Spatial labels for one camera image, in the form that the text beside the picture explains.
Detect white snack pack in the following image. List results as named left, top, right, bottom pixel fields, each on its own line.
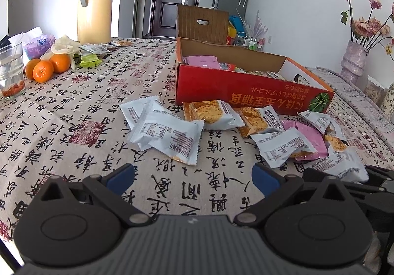
left=128, top=100, right=204, bottom=166
left=119, top=96, right=160, bottom=130

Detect pink snack pack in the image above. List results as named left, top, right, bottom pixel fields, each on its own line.
left=282, top=120, right=328, bottom=162

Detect cracker pack with window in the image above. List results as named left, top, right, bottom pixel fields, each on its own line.
left=182, top=100, right=245, bottom=130

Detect clear jar with snacks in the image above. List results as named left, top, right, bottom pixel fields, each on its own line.
left=364, top=76, right=387, bottom=107

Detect calligraphy print tablecloth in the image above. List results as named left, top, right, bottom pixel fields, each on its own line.
left=0, top=37, right=394, bottom=242

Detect floral patterned vase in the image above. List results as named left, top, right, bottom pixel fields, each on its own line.
left=380, top=83, right=394, bottom=119

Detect red cardboard snack box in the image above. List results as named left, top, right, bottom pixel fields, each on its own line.
left=176, top=38, right=335, bottom=115

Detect grey patterned runner cloth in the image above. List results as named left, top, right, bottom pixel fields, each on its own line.
left=307, top=66, right=394, bottom=153

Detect orange mandarin back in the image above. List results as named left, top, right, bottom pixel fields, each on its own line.
left=49, top=54, right=71, bottom=74

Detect orange mandarin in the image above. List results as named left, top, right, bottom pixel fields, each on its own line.
left=49, top=54, right=71, bottom=74
left=32, top=61, right=54, bottom=83

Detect pink textured vase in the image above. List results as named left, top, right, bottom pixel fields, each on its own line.
left=340, top=41, right=368, bottom=84

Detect orange mandarin front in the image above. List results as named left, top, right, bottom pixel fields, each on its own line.
left=32, top=61, right=54, bottom=83

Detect white cloth flower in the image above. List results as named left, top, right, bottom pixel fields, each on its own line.
left=40, top=35, right=82, bottom=71

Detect glass cup with goji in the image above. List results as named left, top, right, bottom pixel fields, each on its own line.
left=0, top=42, right=25, bottom=99

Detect purple tissue pack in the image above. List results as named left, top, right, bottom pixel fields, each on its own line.
left=24, top=34, right=55, bottom=60

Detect dried pink roses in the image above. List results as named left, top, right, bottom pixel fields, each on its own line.
left=336, top=0, right=394, bottom=55

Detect yellow thermos jug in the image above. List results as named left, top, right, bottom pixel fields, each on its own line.
left=78, top=0, right=112, bottom=45

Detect brown wooden chair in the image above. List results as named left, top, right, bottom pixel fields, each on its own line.
left=176, top=4, right=229, bottom=45

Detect wire storage rack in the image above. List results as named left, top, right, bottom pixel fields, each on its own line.
left=233, top=32, right=265, bottom=52

